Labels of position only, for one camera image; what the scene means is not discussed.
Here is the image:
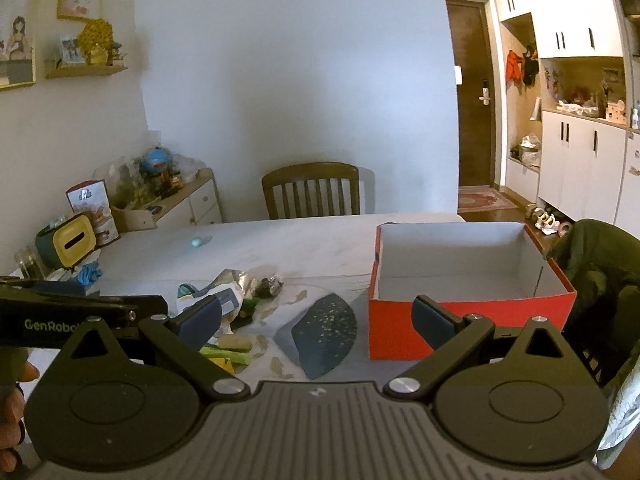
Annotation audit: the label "blue gloves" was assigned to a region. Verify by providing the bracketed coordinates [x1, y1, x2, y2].
[69, 261, 104, 287]

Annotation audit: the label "yellow and green tissue box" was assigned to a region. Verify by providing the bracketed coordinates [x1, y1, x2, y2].
[34, 211, 97, 267]

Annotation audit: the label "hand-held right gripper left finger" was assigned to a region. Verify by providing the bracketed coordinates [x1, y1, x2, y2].
[60, 295, 251, 405]

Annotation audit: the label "glass jar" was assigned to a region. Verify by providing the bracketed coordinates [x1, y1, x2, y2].
[13, 247, 47, 281]

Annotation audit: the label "red and white cereal box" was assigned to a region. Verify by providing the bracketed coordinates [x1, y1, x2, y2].
[65, 178, 121, 249]

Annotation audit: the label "light patterned cloth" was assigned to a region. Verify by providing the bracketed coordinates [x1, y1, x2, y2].
[596, 360, 640, 472]

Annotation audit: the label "white blue snack wrapper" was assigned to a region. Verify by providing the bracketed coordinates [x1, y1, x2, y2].
[175, 285, 247, 335]

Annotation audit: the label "white sticker-covered long cabinet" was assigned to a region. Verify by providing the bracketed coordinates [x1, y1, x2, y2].
[614, 131, 640, 239]

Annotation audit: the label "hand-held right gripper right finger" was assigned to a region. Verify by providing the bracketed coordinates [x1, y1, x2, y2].
[382, 295, 574, 404]

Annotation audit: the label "dark green jacket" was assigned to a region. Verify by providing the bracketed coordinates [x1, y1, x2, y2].
[547, 218, 640, 397]

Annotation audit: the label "person's left hand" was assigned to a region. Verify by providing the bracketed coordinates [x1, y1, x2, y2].
[0, 360, 40, 467]

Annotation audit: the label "blue globe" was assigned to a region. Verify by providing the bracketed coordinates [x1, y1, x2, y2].
[139, 145, 169, 174]

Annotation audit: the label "red cardboard shoe box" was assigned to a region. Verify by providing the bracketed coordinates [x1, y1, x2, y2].
[369, 221, 578, 361]

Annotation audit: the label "row of shoes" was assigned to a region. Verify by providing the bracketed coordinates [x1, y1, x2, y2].
[524, 204, 574, 237]

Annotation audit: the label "patterned door rug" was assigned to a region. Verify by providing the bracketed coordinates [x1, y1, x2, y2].
[457, 187, 519, 214]

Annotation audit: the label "white sideboard with wooden top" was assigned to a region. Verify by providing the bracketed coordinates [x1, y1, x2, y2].
[112, 167, 224, 234]

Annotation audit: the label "wooden wall shelf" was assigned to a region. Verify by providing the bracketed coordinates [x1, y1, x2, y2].
[44, 63, 129, 80]

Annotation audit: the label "white upper wall cabinet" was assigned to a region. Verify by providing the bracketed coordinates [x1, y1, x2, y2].
[492, 0, 627, 59]

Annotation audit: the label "dark blue speckled plastic sheet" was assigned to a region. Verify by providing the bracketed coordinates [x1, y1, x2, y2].
[273, 293, 359, 381]

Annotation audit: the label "clutter on cabinet counter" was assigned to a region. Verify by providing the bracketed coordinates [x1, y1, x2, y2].
[544, 67, 608, 117]

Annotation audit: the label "framed wall poster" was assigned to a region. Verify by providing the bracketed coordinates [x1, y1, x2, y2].
[0, 0, 44, 92]

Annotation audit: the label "black hanging bag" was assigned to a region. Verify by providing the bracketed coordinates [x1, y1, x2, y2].
[522, 44, 541, 86]

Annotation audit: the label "dark brown entrance door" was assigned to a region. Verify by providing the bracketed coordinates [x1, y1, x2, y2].
[444, 0, 496, 191]

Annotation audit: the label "red hanging garment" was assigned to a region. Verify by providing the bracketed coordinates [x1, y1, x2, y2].
[504, 49, 524, 84]

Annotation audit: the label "brown wooden slat chair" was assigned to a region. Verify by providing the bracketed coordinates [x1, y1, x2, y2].
[261, 161, 361, 221]

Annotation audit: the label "dark brown food scrap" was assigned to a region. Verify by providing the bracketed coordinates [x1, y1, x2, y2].
[256, 274, 285, 301]

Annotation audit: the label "small photo frame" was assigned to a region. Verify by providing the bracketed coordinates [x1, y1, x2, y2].
[57, 34, 84, 65]

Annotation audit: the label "bags in cabinet niche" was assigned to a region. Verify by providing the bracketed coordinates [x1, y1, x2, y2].
[509, 133, 544, 169]

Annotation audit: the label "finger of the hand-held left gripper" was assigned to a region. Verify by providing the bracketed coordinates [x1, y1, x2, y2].
[84, 294, 170, 322]
[0, 274, 87, 296]

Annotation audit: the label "beige cardboard box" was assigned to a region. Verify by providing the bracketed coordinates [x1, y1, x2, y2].
[109, 199, 159, 234]

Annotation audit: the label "yellow flower ornament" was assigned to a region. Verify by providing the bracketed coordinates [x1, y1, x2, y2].
[74, 17, 114, 66]

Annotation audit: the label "silver foil wrapper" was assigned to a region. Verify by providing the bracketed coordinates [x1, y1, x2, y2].
[207, 268, 262, 307]

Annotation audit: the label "white lower cabinet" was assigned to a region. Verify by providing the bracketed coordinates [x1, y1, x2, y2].
[537, 109, 629, 222]

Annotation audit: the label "green vegetable scraps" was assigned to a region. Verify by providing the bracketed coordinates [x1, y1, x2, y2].
[200, 344, 254, 373]

